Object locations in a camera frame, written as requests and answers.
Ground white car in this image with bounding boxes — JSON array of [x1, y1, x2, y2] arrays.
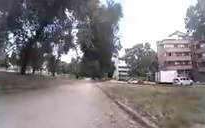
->
[[172, 76, 194, 87]]

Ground white box truck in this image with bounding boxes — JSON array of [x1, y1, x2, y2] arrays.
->
[[154, 70, 179, 85]]

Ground grey paved path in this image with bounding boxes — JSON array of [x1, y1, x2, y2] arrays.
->
[[0, 80, 148, 128]]

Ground green tree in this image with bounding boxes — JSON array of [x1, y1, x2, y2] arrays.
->
[[122, 42, 160, 81]]

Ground reddish multi-storey building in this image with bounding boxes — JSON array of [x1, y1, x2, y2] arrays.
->
[[156, 30, 205, 82]]

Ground grass verge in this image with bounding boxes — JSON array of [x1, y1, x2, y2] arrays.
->
[[0, 70, 88, 94]]

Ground dry grass field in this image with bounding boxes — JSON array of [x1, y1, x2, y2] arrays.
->
[[95, 81, 205, 128]]

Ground row of large trees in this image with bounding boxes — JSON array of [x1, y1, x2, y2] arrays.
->
[[0, 0, 125, 81]]

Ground stone kerb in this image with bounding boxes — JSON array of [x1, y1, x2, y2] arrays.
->
[[94, 82, 159, 128]]

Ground parked car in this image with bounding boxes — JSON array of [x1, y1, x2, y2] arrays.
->
[[127, 78, 141, 85]]

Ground pale building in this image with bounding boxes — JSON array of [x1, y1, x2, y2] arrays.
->
[[111, 54, 132, 81]]

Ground dark tree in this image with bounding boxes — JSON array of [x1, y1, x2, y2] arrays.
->
[[184, 0, 205, 51]]

